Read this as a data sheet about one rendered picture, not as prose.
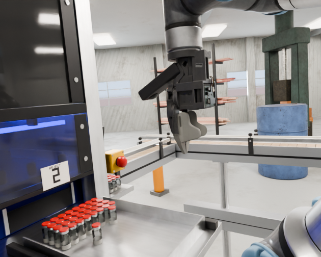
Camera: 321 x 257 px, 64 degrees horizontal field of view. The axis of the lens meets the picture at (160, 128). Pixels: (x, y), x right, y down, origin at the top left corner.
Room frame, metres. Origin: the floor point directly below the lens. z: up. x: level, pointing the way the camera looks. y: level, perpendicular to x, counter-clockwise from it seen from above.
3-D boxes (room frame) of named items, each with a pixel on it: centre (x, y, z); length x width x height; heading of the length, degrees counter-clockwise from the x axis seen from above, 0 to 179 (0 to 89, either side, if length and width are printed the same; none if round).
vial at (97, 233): (0.56, 0.17, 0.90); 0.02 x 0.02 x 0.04
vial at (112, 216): (0.66, 0.15, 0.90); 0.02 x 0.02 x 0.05
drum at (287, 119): (3.57, -1.71, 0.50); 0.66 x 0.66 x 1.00
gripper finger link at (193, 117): (0.55, -0.07, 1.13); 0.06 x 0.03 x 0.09; 58
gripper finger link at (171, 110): (0.53, -0.03, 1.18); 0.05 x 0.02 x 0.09; 148
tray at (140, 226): (0.57, 0.12, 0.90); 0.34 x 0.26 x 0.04; 58
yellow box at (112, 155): (0.91, 0.19, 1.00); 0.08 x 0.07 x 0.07; 58
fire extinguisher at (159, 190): (3.14, 0.07, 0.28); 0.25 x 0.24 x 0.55; 91
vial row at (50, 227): (0.64, 0.23, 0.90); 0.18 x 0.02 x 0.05; 147
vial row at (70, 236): (0.62, 0.20, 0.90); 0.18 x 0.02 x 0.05; 148
